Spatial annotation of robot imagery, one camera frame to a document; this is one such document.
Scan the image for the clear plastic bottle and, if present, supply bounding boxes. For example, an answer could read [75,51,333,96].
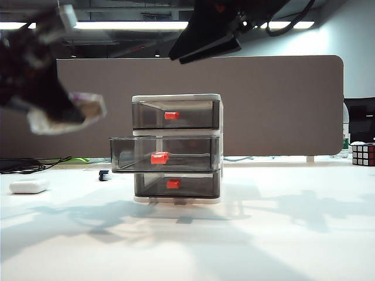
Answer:
[342,104,351,153]

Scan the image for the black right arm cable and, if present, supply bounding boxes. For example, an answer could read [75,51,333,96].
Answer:
[265,0,316,37]

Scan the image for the grey translucent drawer orange handle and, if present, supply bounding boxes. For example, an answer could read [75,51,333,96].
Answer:
[110,136,221,174]
[134,172,221,197]
[131,100,220,130]

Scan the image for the white plastic drawer cabinet frame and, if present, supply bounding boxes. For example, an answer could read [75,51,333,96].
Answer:
[131,93,225,204]

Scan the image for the black monitor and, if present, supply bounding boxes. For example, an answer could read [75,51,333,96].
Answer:
[343,98,375,144]

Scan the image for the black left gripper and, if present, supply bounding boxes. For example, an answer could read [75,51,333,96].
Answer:
[0,26,87,123]

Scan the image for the black rubik's cube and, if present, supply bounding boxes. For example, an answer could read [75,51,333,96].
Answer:
[350,142,375,167]

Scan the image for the thin black cables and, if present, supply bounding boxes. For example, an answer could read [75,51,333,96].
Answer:
[0,156,73,176]

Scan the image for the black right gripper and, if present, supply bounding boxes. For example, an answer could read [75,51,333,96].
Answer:
[168,0,288,64]

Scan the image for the white napkin pack purple print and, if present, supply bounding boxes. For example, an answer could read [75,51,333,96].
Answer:
[28,91,108,135]

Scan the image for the long ceiling light strip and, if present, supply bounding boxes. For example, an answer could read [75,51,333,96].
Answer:
[0,20,315,30]

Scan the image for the brown desk partition panel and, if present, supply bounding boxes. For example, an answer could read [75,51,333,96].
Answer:
[0,54,344,160]

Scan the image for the white earbuds case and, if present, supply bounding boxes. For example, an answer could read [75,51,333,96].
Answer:
[9,179,50,194]

